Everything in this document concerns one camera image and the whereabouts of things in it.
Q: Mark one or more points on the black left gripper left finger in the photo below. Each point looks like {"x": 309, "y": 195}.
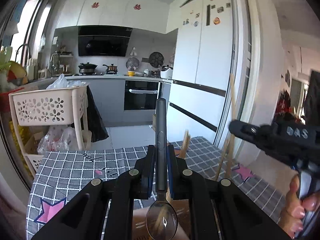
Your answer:
{"x": 102, "y": 209}

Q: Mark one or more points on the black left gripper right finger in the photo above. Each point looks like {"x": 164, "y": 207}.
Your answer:
{"x": 218, "y": 211}

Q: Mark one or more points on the metal spoon dark handle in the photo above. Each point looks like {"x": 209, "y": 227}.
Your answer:
{"x": 161, "y": 171}

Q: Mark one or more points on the right human hand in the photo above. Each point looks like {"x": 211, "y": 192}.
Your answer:
{"x": 295, "y": 209}

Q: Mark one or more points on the grey checkered tablecloth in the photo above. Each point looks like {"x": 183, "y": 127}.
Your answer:
{"x": 61, "y": 175}

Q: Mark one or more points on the beige perforated storage rack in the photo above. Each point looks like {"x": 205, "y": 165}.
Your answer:
{"x": 47, "y": 107}

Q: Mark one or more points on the black built-in oven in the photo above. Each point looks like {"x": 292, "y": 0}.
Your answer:
{"x": 140, "y": 95}

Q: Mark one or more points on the white refrigerator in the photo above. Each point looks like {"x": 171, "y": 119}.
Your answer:
{"x": 202, "y": 65}

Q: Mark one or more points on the white plastic bag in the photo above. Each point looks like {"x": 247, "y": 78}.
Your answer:
{"x": 61, "y": 82}

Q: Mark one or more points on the black range hood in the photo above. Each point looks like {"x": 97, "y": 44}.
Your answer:
{"x": 103, "y": 40}

